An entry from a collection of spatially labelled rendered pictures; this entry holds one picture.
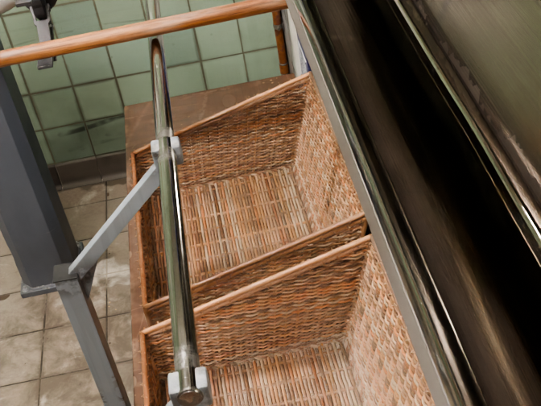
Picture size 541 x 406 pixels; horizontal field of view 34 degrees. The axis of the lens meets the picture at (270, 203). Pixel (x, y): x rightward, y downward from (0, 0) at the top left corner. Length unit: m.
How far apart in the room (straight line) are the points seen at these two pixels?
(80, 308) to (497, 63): 0.97
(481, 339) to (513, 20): 0.29
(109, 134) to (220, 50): 0.52
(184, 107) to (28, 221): 0.62
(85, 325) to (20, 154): 1.13
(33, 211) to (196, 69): 0.81
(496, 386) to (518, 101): 0.25
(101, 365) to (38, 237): 1.21
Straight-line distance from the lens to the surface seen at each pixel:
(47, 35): 1.87
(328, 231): 1.68
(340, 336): 1.80
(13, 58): 1.69
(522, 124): 0.78
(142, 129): 2.53
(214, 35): 3.10
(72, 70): 3.15
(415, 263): 0.72
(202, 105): 2.57
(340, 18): 1.13
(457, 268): 0.76
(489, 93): 0.84
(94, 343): 1.64
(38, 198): 2.75
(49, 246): 2.86
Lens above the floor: 1.94
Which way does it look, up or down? 39 degrees down
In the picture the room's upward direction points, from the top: 10 degrees counter-clockwise
